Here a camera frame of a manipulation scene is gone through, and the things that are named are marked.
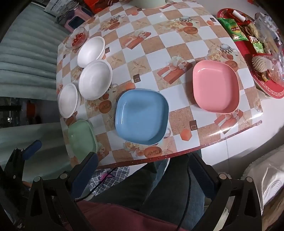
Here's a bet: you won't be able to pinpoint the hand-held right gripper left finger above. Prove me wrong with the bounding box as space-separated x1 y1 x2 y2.
24 152 99 231

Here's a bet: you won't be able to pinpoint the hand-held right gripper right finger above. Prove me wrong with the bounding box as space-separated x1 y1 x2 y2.
188 153 263 231

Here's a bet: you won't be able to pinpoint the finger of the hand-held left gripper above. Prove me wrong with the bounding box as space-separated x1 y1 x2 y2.
21 140 42 161

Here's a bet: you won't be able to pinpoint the white bowl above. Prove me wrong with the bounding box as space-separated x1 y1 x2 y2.
57 83 81 119
77 36 105 68
78 60 113 100

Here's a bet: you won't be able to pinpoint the checked grey cloth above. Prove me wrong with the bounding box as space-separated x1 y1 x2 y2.
88 166 130 196

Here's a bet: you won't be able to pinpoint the green square plate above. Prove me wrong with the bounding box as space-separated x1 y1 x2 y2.
68 119 98 161

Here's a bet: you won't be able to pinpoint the person's legs in dark trousers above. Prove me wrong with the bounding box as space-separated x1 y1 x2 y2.
89 151 208 231

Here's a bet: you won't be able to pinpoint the maroon garment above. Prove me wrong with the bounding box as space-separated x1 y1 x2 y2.
77 199 192 231

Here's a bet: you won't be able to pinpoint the white cloth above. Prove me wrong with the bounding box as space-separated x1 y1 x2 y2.
241 153 284 215

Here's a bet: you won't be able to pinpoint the blue square plate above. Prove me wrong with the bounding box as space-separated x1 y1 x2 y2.
115 88 170 145

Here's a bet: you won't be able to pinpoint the pink square plate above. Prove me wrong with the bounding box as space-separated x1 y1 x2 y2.
192 60 240 114

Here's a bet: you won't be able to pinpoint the grey-green ribbed sofa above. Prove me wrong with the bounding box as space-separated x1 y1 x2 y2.
0 3 75 85

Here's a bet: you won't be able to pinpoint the red round tray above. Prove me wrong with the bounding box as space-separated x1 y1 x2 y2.
216 8 284 99

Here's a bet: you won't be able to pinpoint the clear glass bowl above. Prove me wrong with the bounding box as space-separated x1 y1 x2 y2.
65 27 89 49

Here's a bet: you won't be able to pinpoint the cherry tomatoes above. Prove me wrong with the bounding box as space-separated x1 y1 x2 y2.
72 32 86 47

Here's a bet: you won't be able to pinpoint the white foam fruit net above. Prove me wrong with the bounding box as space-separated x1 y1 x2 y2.
252 55 274 73

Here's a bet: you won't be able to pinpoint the pink plastic stool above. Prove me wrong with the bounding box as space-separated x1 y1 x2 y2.
64 6 94 34

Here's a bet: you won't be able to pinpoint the small green snack packet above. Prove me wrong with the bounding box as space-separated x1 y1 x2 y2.
252 42 266 54

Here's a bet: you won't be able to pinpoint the orange box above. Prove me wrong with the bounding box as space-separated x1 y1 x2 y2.
84 0 112 14

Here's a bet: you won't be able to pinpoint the clear plastic bag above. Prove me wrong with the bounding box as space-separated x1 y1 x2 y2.
253 12 284 81

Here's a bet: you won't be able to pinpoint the small white roll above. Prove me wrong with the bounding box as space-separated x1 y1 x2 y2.
233 10 246 23

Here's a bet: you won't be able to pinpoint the large pale green bowl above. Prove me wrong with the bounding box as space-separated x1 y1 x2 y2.
133 0 169 9

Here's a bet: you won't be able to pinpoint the black cable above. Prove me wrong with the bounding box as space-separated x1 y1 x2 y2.
176 169 192 231

